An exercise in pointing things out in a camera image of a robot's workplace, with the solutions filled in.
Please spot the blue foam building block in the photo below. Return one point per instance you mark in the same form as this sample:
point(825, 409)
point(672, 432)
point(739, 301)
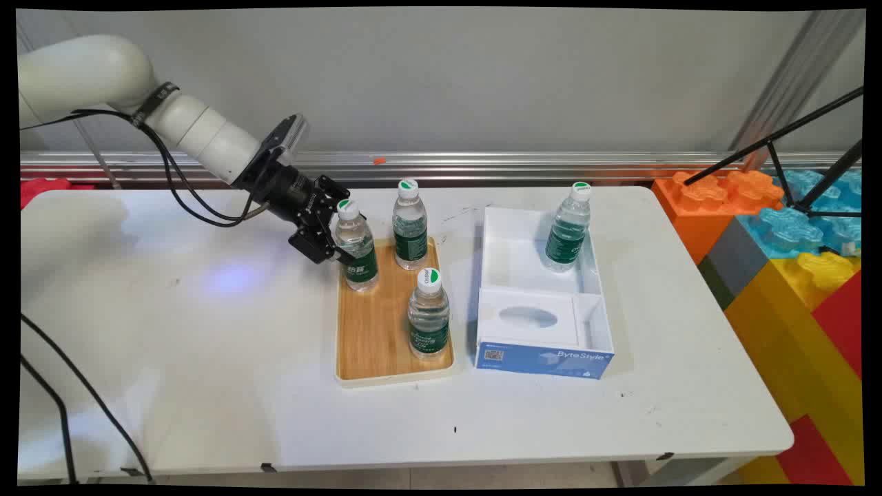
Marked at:
point(785, 231)

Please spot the wooden tray cream rim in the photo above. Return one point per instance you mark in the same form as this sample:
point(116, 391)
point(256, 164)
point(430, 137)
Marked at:
point(372, 331)

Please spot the orange foam building block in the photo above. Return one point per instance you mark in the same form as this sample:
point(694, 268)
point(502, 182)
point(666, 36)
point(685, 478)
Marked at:
point(703, 207)

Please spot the red foam piece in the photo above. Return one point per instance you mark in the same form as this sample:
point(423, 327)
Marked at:
point(41, 189)

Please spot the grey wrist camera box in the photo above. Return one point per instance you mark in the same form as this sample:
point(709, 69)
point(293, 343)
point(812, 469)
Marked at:
point(286, 138)

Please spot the small water bottle green label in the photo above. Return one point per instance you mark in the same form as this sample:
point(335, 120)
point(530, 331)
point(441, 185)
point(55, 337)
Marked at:
point(568, 231)
point(358, 241)
point(428, 317)
point(410, 227)

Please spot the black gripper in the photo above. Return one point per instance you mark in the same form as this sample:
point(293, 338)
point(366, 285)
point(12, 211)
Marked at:
point(286, 189)

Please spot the black tripod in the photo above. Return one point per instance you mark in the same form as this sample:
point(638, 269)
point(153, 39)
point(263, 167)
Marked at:
point(778, 136)

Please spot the red foam building block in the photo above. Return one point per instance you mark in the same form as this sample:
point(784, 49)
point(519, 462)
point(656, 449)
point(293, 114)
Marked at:
point(844, 324)

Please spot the aluminium rail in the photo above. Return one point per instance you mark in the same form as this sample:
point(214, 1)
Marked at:
point(482, 165)

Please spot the grey foam building block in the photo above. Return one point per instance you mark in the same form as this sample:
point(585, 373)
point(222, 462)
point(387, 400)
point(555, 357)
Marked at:
point(734, 265)

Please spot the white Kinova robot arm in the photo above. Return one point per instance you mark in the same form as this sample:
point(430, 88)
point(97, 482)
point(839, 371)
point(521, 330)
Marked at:
point(83, 76)

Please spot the white organizer box blue front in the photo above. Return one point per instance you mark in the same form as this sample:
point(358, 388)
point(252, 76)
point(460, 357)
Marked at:
point(537, 362)

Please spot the aluminium profile post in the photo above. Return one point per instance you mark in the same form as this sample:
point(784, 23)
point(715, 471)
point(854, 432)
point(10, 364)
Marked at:
point(792, 76)

